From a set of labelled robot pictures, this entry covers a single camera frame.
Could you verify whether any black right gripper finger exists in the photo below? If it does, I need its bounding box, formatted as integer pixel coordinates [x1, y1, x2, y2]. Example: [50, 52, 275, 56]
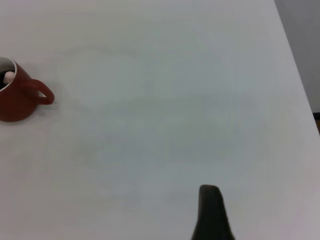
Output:
[190, 184, 236, 240]

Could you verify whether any red ceramic mug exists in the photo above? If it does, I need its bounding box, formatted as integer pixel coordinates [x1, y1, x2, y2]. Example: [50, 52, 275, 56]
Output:
[0, 56, 56, 123]

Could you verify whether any pink handled metal spoon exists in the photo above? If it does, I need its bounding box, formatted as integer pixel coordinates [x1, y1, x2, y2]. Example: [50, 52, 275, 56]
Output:
[3, 71, 16, 84]

